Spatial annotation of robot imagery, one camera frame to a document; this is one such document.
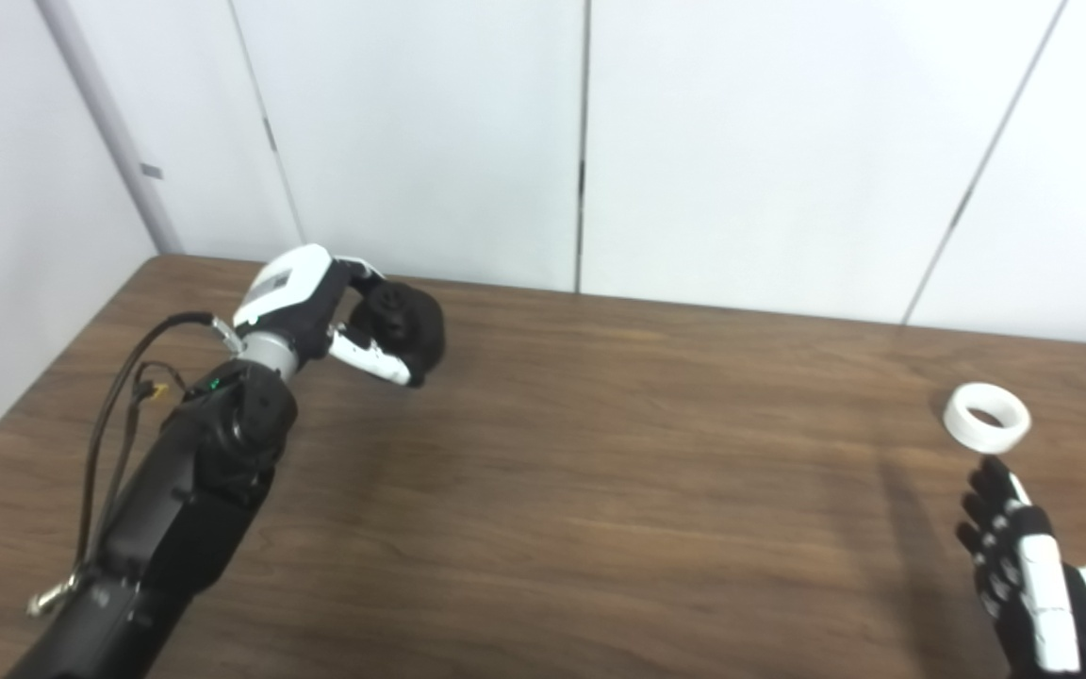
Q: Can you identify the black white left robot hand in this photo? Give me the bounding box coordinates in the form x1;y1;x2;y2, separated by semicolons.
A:
232;243;412;388

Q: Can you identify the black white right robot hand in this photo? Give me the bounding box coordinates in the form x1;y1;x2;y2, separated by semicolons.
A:
955;455;1086;679

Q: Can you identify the round black plastic part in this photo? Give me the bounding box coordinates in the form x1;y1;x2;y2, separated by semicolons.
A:
350;280;447;388

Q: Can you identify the white plastic ring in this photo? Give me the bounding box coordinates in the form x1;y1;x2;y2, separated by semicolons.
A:
942;382;1032;455

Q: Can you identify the grey wall corner post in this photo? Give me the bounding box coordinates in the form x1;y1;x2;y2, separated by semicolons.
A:
34;0;186;256

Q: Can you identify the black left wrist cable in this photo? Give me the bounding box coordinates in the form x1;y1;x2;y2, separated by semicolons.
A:
26;311;242;619

